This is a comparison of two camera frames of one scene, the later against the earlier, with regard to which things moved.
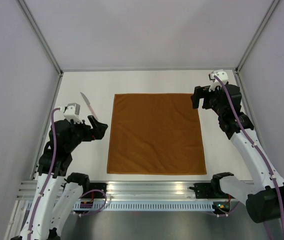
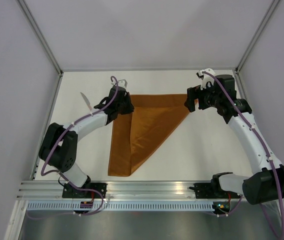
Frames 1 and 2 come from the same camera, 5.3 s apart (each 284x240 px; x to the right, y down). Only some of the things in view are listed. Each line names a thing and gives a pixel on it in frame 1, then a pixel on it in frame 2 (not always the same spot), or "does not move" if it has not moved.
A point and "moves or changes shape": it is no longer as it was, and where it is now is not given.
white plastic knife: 88,102 does not move
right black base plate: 205,190 does not move
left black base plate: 96,194 does not move
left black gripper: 98,129 -> 130,109
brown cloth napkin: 155,133 moves or changes shape
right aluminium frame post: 267,17 does not move
